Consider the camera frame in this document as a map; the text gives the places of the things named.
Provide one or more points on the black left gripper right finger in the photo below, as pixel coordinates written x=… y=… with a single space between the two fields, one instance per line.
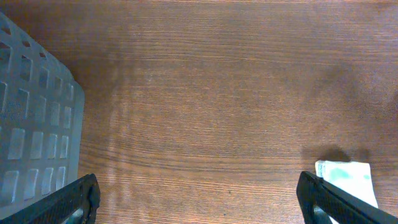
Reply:
x=322 y=202

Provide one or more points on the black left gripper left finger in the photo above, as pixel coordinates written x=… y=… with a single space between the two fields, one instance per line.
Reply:
x=77 y=202

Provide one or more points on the small teal tissue pack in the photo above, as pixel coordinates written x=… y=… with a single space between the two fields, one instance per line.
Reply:
x=352 y=177

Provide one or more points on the grey plastic mesh basket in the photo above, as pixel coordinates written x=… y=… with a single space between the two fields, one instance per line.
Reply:
x=41 y=121

